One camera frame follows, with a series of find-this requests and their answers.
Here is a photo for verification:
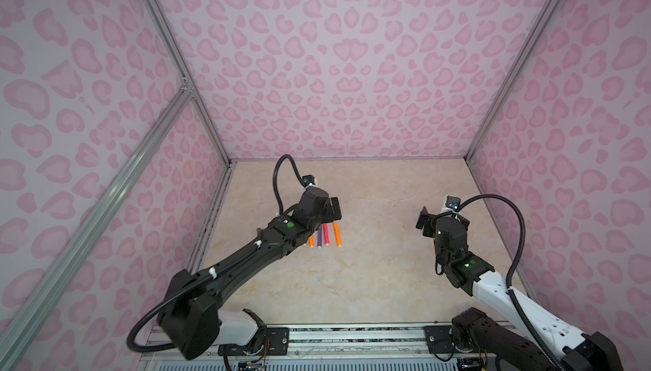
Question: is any pink highlighter pen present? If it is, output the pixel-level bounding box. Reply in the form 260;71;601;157
323;224;330;246

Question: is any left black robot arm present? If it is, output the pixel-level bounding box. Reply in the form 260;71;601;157
156;186;342;360

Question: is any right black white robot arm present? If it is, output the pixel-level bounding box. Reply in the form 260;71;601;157
415;207;623;370

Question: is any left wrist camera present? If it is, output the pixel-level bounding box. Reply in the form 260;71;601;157
301;174;318;189

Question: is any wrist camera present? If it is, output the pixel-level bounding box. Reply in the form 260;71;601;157
442;196;462;213
301;174;318;189

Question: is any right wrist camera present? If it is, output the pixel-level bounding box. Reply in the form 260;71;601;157
442;196;462;213

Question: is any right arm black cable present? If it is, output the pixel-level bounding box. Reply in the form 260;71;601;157
436;194;566;371

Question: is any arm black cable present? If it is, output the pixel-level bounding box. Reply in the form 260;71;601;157
125;154;306;354
436;194;566;371

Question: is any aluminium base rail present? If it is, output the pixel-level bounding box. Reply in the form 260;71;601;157
136;323;586;371

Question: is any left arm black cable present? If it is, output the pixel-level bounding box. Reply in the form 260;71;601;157
125;154;306;354

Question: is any diagonal aluminium frame bar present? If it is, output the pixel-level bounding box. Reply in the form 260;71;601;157
1;88;193;370

